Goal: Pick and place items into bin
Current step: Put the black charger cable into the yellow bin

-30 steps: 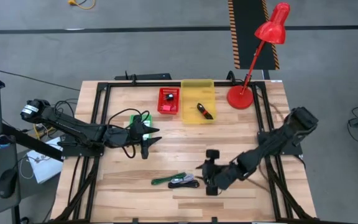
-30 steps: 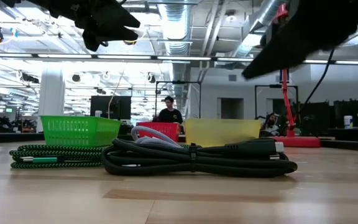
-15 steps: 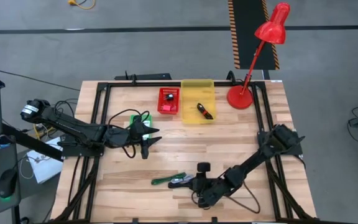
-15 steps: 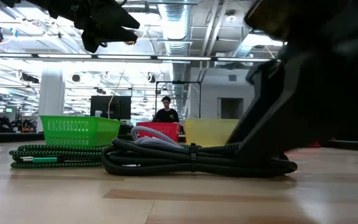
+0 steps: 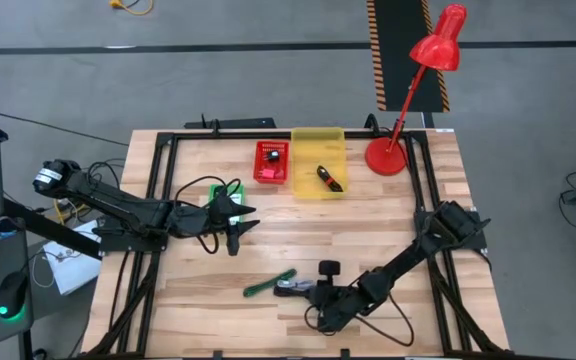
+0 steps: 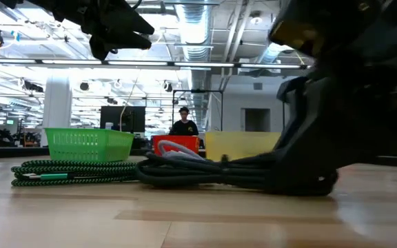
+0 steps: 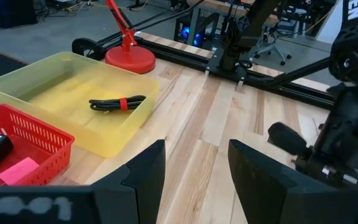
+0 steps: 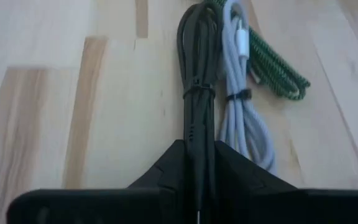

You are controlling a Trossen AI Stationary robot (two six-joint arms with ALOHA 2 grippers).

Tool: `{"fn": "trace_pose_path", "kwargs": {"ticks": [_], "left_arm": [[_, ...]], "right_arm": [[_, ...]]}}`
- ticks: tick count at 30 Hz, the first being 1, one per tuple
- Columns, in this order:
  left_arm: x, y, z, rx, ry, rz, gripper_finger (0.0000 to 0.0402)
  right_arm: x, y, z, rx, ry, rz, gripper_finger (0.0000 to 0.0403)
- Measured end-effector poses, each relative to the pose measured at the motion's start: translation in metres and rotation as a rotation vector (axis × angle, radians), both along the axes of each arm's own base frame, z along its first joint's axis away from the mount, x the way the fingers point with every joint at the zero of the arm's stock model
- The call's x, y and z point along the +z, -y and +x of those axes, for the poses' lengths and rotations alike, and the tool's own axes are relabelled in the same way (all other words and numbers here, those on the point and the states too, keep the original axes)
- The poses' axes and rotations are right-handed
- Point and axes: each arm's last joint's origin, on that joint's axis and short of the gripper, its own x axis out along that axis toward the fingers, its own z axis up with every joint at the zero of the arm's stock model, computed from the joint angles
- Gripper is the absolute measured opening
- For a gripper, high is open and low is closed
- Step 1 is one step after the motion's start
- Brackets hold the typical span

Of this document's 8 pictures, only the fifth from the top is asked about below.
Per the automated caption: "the black hazard striped mat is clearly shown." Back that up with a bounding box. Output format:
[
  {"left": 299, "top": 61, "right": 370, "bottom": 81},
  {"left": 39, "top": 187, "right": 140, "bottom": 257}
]
[{"left": 366, "top": 0, "right": 452, "bottom": 113}]

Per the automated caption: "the red plastic bin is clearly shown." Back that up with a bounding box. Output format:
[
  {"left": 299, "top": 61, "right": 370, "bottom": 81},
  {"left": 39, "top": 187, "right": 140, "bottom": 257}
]
[{"left": 252, "top": 140, "right": 290, "bottom": 185}]

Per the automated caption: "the black bar behind table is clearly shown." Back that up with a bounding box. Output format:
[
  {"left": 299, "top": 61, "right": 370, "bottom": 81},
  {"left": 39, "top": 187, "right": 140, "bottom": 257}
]
[{"left": 183, "top": 114, "right": 278, "bottom": 131}]

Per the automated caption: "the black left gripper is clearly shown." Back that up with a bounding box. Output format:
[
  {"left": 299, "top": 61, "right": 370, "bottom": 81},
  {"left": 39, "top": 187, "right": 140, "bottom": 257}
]
[{"left": 170, "top": 192, "right": 261, "bottom": 257}]

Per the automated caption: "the green plastic bin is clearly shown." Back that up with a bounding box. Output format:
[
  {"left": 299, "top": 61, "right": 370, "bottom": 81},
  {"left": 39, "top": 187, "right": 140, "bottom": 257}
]
[{"left": 207, "top": 183, "right": 246, "bottom": 225}]

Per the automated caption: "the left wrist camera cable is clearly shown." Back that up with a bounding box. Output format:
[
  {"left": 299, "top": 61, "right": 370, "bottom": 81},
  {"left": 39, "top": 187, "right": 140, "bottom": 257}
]
[{"left": 172, "top": 174, "right": 243, "bottom": 255}]

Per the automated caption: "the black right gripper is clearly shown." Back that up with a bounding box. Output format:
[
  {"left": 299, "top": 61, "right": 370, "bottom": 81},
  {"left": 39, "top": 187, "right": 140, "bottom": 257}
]
[{"left": 307, "top": 259, "right": 369, "bottom": 334}]

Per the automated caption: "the black computer mouse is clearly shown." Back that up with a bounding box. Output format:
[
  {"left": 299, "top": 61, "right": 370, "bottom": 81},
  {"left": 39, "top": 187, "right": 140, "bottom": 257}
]
[{"left": 0, "top": 271, "right": 30, "bottom": 321}]

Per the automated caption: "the yellow plastic bin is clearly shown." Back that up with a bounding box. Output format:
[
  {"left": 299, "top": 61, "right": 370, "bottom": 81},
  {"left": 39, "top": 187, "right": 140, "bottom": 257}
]
[{"left": 290, "top": 127, "right": 349, "bottom": 200}]

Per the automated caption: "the black diagonal beam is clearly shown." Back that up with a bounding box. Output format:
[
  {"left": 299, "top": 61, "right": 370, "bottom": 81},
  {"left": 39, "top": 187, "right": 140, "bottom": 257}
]
[{"left": 2, "top": 198, "right": 103, "bottom": 260}]

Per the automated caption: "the yellow coiled cable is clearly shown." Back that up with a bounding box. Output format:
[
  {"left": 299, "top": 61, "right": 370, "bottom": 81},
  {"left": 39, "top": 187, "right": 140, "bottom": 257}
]
[{"left": 53, "top": 198, "right": 69, "bottom": 226}]

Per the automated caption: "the red desk lamp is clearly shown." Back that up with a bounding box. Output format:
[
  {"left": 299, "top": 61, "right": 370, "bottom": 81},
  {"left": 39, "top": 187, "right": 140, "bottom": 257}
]
[{"left": 364, "top": 3, "right": 468, "bottom": 177}]

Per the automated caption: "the white paper sheet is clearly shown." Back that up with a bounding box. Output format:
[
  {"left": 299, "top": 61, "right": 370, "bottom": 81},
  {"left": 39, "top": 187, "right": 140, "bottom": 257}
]
[{"left": 42, "top": 219, "right": 103, "bottom": 296}]

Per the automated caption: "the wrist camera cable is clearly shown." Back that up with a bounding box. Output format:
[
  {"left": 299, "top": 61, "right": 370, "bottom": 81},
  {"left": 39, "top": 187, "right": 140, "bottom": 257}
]
[
  {"left": 172, "top": 174, "right": 243, "bottom": 255},
  {"left": 303, "top": 292, "right": 416, "bottom": 348}
]

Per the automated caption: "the yellow floor cable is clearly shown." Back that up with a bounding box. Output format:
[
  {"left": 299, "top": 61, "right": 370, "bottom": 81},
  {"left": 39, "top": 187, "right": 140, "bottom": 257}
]
[{"left": 109, "top": 0, "right": 154, "bottom": 16}]

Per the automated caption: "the thin black floor cable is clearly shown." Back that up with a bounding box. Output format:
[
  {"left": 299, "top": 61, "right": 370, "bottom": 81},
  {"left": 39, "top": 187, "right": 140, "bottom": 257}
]
[{"left": 0, "top": 113, "right": 130, "bottom": 147}]

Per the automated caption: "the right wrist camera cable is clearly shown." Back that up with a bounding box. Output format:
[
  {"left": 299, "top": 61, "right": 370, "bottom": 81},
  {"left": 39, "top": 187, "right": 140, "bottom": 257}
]
[{"left": 303, "top": 292, "right": 416, "bottom": 348}]

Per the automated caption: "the black metal table frame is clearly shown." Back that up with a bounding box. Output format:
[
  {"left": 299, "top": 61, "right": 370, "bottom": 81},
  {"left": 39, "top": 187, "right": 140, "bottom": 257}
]
[{"left": 85, "top": 130, "right": 507, "bottom": 359}]

